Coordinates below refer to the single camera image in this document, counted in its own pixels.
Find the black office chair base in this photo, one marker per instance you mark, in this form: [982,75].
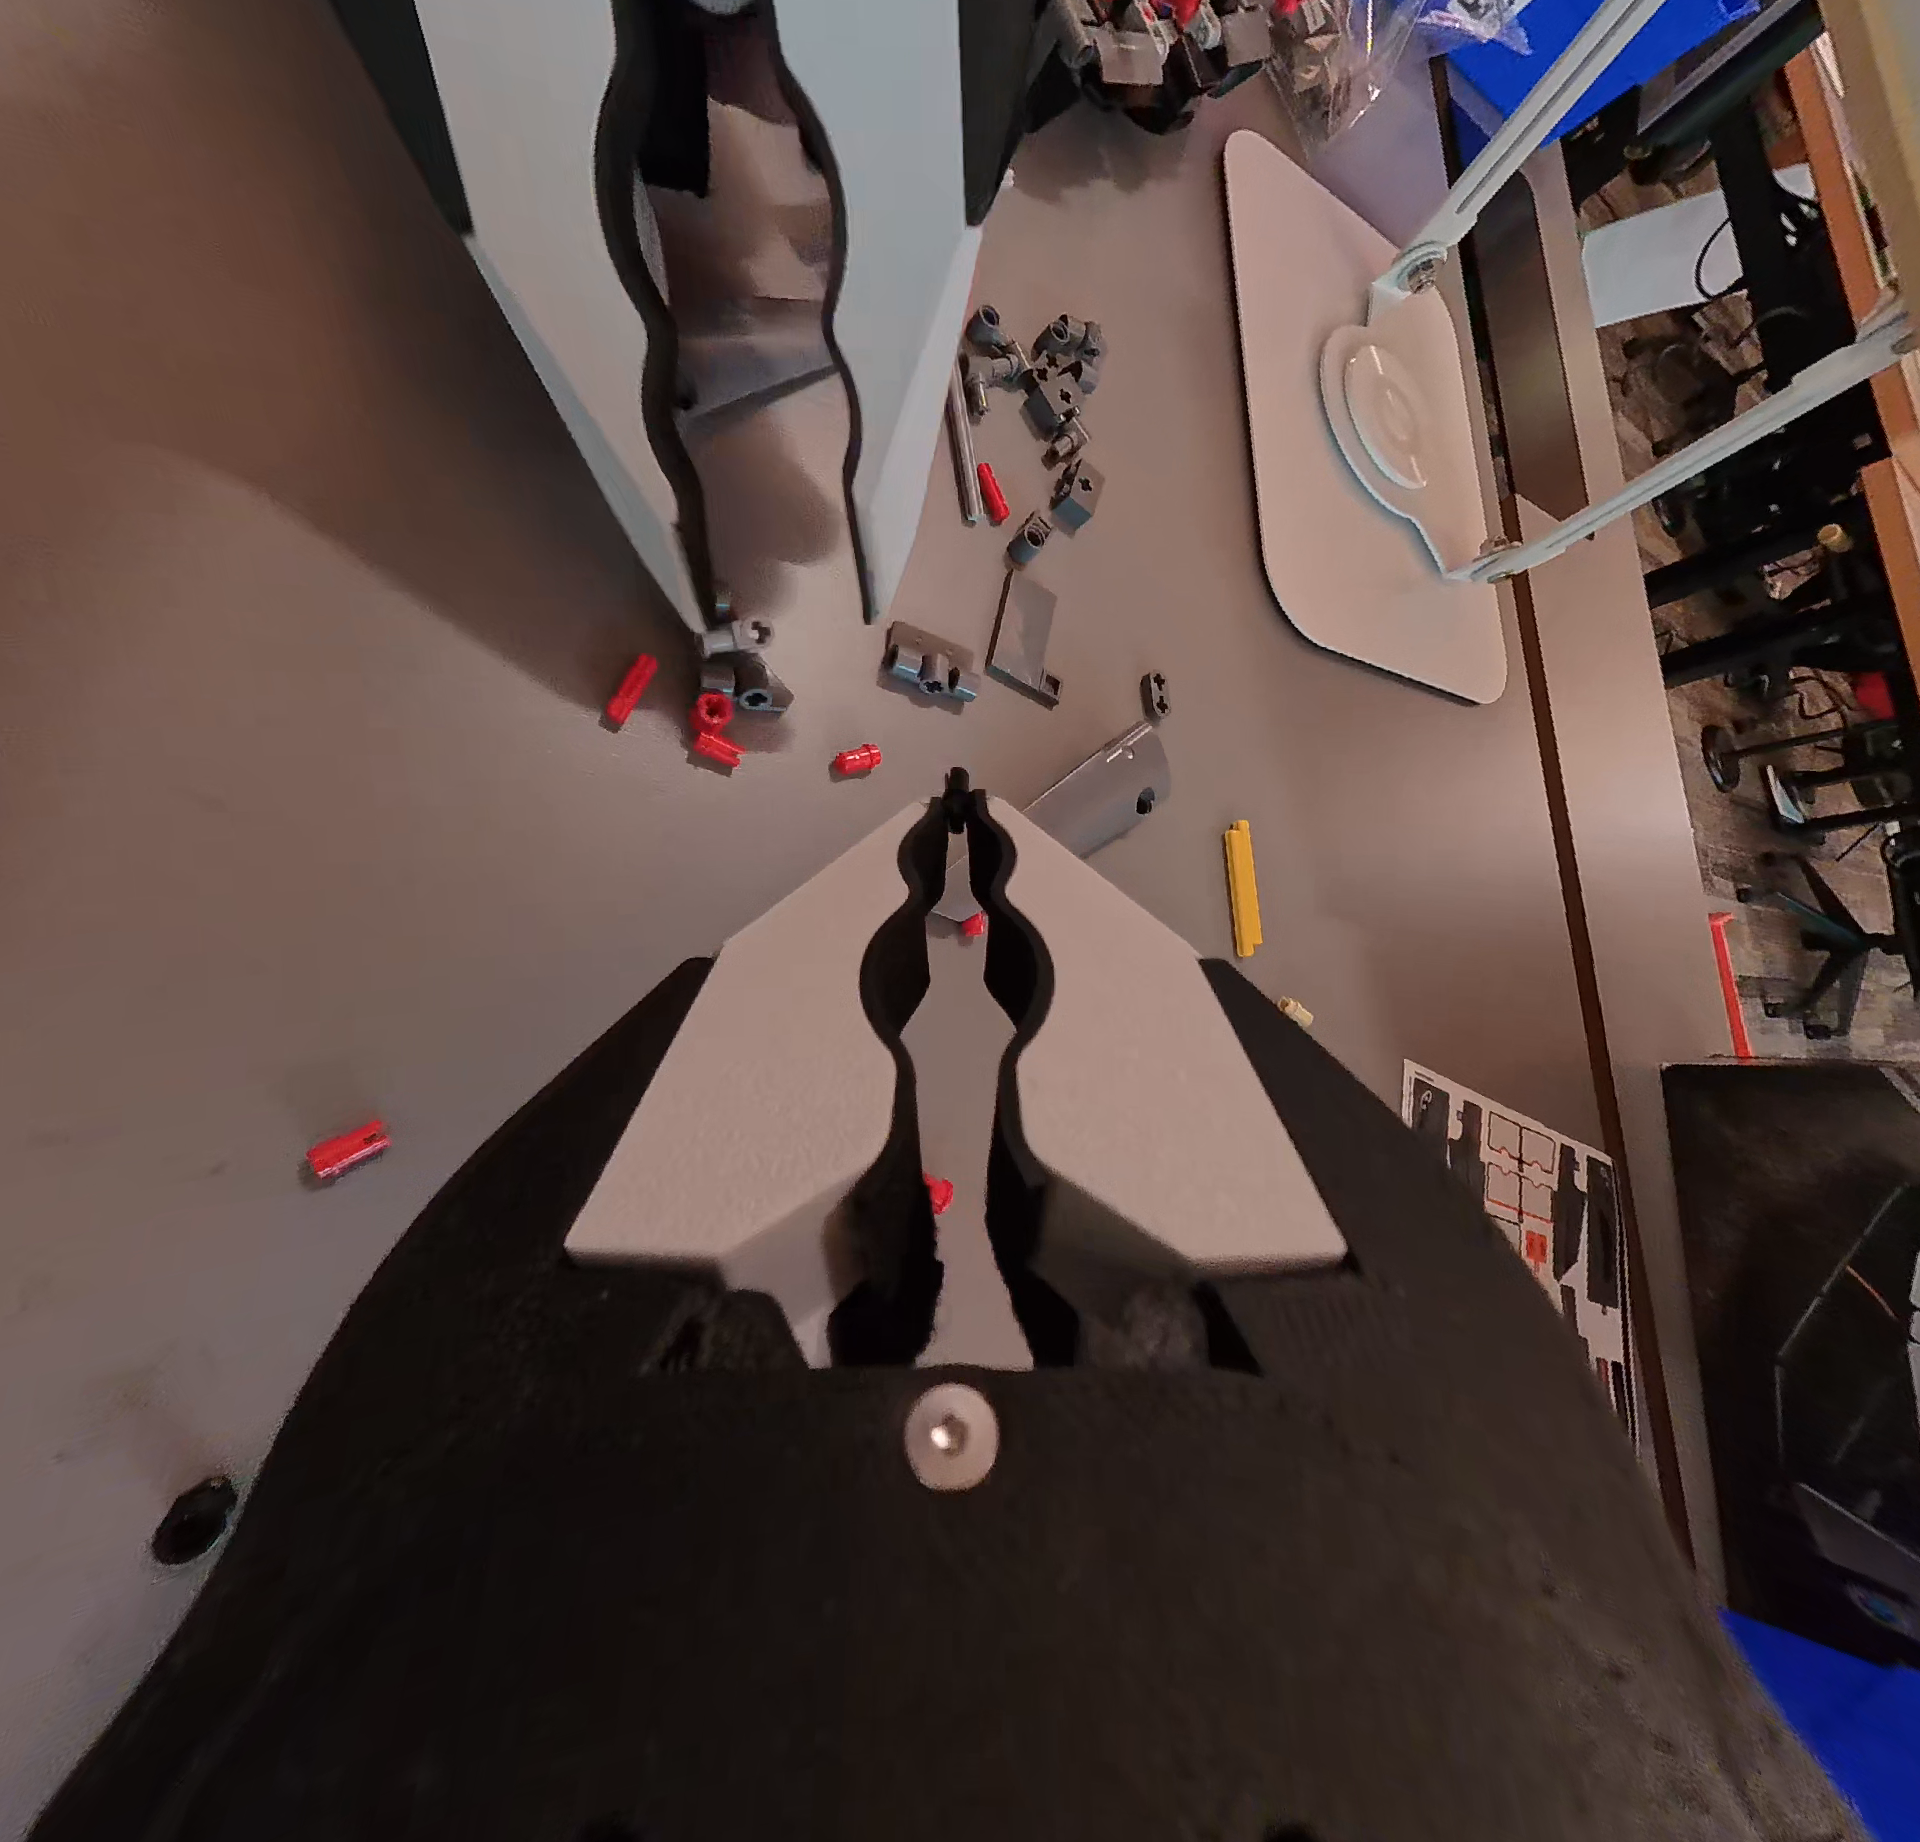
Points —
[1816,792]

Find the sticker sheet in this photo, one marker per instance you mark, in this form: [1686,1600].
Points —
[1516,1167]

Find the blue plastic bin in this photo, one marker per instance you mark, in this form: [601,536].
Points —
[1846,1753]

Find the pile of dark grey lego connectors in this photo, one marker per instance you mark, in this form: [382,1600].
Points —
[1050,404]

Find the yellow lego axle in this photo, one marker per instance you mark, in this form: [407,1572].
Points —
[1240,889]

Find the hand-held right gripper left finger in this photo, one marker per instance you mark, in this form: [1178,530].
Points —
[736,1107]

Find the red storage bin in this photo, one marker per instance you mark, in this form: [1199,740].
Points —
[1730,980]

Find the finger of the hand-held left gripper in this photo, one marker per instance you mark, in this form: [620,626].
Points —
[900,147]
[511,147]

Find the flat grey lego tile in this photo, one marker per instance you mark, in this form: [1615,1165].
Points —
[1027,629]

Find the light grey lego axle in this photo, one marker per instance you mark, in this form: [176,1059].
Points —
[960,439]

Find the dark cardboard set box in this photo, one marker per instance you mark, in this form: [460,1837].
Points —
[1800,1348]

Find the long grey lego panel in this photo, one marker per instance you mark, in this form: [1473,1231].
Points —
[1102,799]

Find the blue storage bins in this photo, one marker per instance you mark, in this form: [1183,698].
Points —
[1591,12]

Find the plastic bag of lego parts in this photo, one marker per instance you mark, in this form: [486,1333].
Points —
[1350,56]

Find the small black lego pin connector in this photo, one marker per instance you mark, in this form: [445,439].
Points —
[955,795]

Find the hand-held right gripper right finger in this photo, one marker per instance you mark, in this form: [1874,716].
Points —
[1170,1123]

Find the partly built lego car model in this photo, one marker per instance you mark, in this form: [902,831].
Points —
[1141,42]

